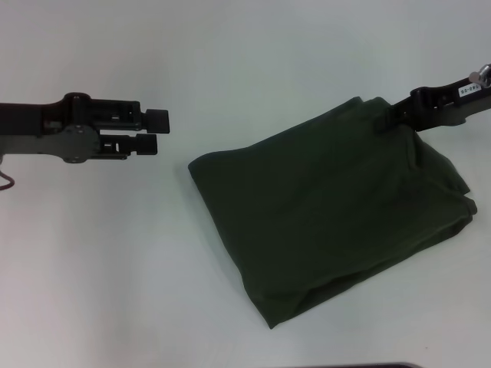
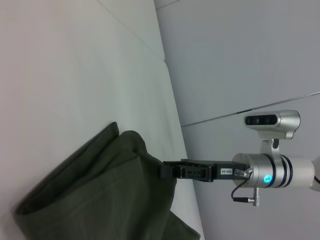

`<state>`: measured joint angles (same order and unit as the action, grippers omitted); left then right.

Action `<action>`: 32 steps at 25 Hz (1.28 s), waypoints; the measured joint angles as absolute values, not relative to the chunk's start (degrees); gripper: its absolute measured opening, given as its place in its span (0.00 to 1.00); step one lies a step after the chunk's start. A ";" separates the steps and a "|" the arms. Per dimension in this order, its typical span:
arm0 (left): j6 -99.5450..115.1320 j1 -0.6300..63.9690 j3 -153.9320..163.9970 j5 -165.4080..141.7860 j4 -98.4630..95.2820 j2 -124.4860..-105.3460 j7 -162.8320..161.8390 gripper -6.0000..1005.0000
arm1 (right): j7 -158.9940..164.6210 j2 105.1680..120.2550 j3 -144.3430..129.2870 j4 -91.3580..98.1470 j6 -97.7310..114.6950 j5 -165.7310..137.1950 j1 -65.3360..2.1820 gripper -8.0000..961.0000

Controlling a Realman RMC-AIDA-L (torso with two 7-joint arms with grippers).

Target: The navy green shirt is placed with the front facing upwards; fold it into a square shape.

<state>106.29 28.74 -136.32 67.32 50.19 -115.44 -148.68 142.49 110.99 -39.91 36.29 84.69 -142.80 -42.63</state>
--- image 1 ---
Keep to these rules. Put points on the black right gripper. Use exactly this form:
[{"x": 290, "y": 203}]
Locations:
[{"x": 449, "y": 105}]

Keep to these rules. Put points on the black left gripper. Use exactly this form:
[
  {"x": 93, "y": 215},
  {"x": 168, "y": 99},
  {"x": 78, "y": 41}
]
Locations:
[{"x": 50, "y": 130}]

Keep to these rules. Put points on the dark green printed t-shirt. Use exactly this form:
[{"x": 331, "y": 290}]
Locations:
[{"x": 326, "y": 211}]

